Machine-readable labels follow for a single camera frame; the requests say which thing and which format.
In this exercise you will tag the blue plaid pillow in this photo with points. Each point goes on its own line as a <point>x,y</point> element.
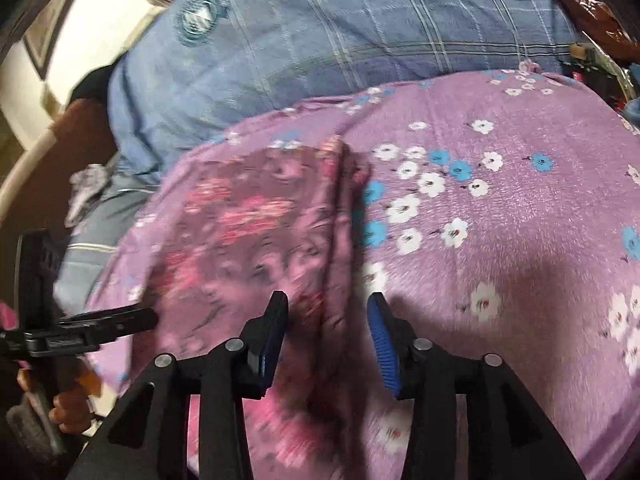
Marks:
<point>325,35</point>

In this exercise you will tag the red-brown plastic bag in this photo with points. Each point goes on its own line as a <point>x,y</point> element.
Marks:
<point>590,0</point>

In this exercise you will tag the framed wall picture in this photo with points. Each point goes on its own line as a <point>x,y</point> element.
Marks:
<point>45,40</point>

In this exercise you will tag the purple floral bed sheet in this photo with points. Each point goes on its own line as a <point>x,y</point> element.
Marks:
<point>500,260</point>

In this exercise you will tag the person's left hand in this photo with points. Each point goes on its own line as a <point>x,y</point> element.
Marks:
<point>70,412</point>

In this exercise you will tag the brown wooden headboard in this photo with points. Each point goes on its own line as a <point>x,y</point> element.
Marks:
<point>82,135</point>

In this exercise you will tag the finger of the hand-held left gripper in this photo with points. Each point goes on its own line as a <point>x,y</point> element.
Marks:
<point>110,322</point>

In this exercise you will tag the mauve floral small garment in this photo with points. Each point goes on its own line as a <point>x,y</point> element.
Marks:
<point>250,220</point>

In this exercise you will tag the grey floral cloth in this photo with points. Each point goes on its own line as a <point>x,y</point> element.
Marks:
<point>87,192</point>

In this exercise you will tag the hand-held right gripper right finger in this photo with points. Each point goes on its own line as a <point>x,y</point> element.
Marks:
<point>382,345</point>

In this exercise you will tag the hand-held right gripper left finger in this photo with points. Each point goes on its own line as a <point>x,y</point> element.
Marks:
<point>270,340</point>

